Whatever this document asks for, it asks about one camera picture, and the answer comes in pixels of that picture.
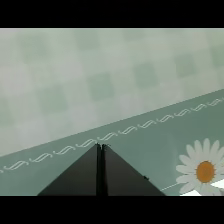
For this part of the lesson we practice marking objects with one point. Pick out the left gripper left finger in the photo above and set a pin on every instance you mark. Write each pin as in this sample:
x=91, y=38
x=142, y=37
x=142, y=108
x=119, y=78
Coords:
x=78, y=176

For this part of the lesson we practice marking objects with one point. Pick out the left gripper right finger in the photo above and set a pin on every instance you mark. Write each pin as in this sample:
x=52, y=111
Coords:
x=128, y=178

